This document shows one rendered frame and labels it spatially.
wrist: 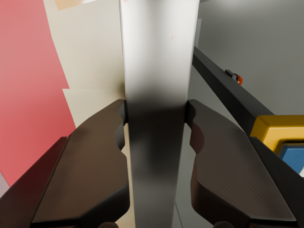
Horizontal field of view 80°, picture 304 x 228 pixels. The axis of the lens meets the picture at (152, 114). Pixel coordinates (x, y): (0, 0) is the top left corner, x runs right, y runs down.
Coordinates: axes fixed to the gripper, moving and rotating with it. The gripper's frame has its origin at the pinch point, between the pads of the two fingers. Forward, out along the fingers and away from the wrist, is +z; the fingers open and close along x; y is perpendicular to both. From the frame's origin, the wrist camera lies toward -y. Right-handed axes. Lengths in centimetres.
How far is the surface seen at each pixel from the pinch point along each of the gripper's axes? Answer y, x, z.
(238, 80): 11.4, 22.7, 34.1
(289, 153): 7.9, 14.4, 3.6
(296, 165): 9.7, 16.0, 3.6
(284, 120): 5.7, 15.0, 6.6
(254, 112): 10.2, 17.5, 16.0
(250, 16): 0, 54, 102
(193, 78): 36, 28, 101
